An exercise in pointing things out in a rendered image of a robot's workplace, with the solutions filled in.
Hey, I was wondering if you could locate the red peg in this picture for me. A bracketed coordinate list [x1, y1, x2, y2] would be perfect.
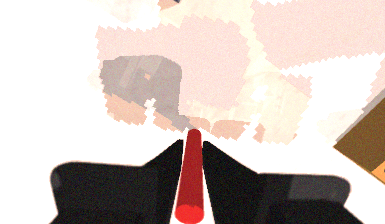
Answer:
[174, 129, 205, 224]

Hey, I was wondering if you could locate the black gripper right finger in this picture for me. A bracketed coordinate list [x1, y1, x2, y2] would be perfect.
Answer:
[202, 141, 352, 224]

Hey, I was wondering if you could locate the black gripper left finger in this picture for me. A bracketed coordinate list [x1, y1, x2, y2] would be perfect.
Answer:
[49, 139, 184, 224]

